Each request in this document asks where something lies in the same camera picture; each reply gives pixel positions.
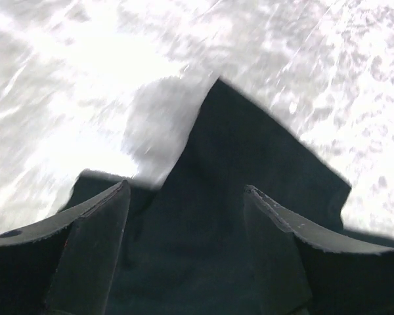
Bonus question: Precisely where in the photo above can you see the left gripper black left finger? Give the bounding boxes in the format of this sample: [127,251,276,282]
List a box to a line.
[0,181,130,314]

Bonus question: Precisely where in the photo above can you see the black t shirt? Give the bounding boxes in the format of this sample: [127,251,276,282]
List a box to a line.
[60,77,394,315]

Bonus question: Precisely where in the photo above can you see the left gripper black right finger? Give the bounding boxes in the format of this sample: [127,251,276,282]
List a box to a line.
[244,186,394,314]

